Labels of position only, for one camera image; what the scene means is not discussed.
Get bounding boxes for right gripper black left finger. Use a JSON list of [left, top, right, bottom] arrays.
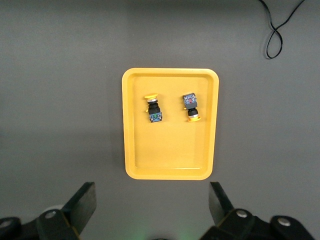
[[36, 181, 98, 240]]

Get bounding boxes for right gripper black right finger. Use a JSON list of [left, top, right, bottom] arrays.
[[199, 181, 272, 240]]

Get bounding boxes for yellow button red-marked block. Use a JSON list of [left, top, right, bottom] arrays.
[[181, 92, 202, 123]]

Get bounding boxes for yellow button green-marked block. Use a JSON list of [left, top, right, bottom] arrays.
[[143, 92, 164, 124]]

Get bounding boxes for yellow plastic tray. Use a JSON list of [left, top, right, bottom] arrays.
[[121, 67, 220, 181]]

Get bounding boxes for thin black looped cable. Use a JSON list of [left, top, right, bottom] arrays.
[[258, 0, 307, 60]]

